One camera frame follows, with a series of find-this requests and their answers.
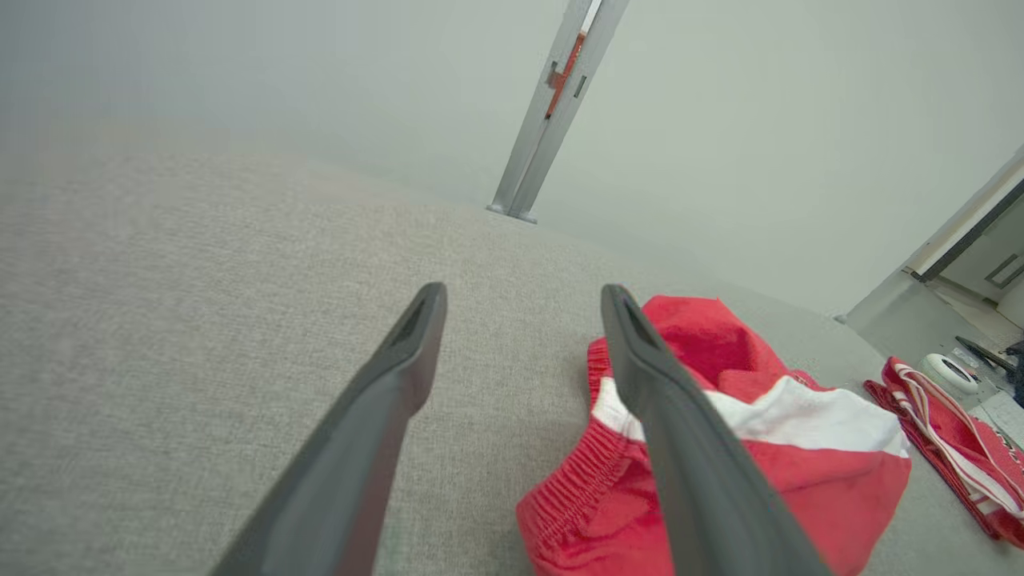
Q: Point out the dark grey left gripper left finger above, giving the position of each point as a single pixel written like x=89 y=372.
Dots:
x=336 y=496

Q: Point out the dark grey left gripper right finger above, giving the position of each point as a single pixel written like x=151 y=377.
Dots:
x=712 y=496

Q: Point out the red basketball jersey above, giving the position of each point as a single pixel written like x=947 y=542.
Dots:
x=944 y=432

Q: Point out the white tape roll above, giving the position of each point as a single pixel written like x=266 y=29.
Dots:
x=936 y=362

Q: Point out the grey fabric sofa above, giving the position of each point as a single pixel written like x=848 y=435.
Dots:
x=200 y=320

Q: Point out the red shorts with white stripe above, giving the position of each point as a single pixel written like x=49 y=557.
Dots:
x=824 y=480

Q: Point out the white partition frame black trim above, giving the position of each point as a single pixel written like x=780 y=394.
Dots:
x=960 y=232

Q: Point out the grey metal pillar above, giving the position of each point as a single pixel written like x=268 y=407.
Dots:
x=544 y=120

